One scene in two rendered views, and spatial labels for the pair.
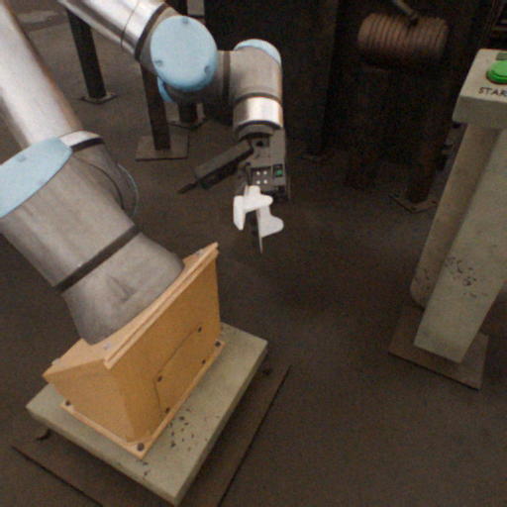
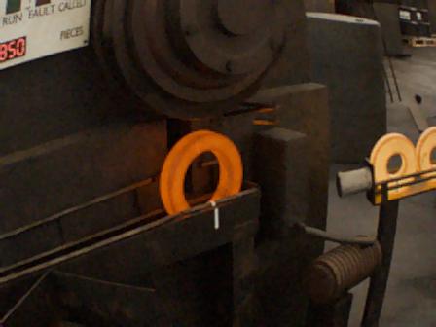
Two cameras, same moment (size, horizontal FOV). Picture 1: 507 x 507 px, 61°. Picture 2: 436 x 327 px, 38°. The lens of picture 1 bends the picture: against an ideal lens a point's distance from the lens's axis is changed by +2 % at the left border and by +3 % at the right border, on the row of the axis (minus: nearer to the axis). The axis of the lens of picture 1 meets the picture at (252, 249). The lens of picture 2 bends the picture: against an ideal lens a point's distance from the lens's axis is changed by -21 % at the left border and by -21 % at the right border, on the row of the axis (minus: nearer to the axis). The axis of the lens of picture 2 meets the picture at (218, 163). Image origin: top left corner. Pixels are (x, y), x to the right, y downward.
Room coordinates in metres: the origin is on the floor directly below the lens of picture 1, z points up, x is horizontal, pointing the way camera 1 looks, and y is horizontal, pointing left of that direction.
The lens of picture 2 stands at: (1.08, 1.15, 1.21)
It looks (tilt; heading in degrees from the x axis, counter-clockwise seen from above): 17 degrees down; 289
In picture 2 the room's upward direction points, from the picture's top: 2 degrees counter-clockwise
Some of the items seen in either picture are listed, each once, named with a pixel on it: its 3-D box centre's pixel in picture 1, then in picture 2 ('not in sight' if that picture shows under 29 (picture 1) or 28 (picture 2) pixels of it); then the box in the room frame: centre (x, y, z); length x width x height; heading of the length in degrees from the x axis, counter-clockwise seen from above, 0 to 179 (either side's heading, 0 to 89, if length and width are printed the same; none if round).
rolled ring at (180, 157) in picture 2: not in sight; (201, 180); (1.58, -0.19, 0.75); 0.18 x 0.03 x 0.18; 61
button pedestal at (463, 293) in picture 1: (485, 244); not in sight; (0.61, -0.43, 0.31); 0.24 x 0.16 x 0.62; 61
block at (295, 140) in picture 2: not in sight; (280, 186); (1.48, -0.41, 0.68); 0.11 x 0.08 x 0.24; 151
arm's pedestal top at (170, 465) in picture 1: (156, 376); not in sight; (0.46, 0.18, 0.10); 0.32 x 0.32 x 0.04; 62
